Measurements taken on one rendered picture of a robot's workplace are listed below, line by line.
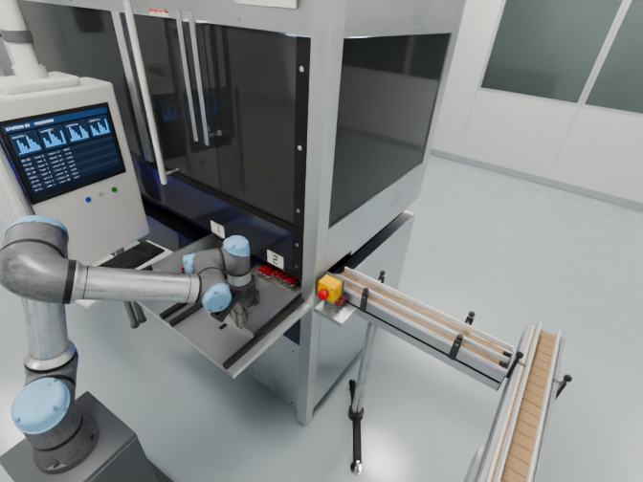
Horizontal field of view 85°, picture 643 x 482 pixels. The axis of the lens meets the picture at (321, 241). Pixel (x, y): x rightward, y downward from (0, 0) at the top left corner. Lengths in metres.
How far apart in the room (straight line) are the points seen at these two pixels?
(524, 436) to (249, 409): 1.42
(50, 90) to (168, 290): 1.02
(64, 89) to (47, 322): 0.93
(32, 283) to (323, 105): 0.78
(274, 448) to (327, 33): 1.82
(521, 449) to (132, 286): 1.06
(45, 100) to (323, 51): 1.08
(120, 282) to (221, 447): 1.36
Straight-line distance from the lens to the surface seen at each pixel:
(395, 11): 1.30
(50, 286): 0.90
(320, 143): 1.06
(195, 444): 2.14
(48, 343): 1.19
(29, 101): 1.68
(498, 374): 1.34
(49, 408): 1.16
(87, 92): 1.77
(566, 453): 2.50
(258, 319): 1.37
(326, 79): 1.02
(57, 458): 1.29
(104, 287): 0.91
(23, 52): 1.73
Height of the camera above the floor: 1.87
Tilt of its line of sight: 34 degrees down
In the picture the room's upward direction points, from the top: 4 degrees clockwise
